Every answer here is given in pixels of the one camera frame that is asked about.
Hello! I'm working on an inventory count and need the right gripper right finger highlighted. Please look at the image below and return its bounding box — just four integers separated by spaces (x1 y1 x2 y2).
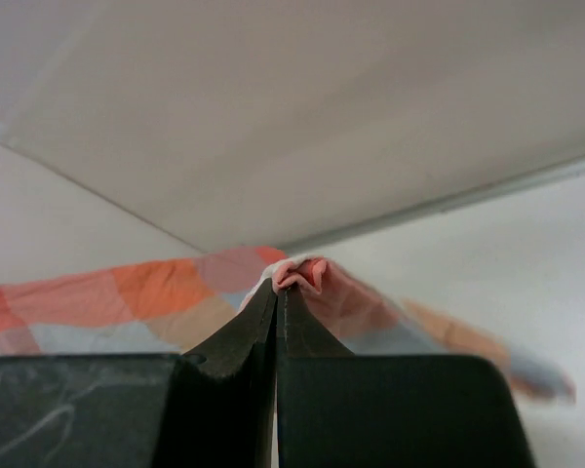
276 287 352 467

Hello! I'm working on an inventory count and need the orange blue checkered cloth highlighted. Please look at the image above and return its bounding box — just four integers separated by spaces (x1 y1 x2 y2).
0 247 576 400

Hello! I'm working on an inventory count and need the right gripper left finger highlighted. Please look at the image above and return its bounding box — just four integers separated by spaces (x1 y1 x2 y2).
152 281 277 467

